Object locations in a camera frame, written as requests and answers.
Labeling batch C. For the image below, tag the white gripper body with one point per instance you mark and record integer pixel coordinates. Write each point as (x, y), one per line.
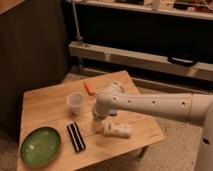
(97, 125)

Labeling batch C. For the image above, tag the white plastic bottle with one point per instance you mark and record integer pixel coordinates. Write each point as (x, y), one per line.
(117, 129)

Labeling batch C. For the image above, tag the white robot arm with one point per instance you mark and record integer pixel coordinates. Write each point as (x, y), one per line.
(193, 108)

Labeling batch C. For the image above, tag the small blue object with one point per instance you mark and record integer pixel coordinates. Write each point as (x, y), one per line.
(113, 113)

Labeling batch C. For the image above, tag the black striped rectangular block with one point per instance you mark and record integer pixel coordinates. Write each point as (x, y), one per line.
(76, 137)

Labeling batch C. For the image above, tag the translucent plastic cup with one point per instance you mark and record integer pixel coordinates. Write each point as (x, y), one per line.
(75, 102)

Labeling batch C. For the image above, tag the orange carrot toy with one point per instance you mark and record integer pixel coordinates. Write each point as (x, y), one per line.
(89, 89)

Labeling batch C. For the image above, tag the green round plate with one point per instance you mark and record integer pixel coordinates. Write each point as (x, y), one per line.
(40, 147)

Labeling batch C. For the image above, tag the long white case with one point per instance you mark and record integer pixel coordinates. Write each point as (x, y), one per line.
(140, 60)

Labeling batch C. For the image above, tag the metal vertical pole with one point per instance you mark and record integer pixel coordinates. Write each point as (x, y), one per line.
(79, 38)

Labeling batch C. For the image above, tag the white shelf board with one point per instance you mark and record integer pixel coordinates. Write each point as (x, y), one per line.
(141, 8)

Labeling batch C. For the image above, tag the black case handle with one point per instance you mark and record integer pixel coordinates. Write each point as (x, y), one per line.
(180, 62)

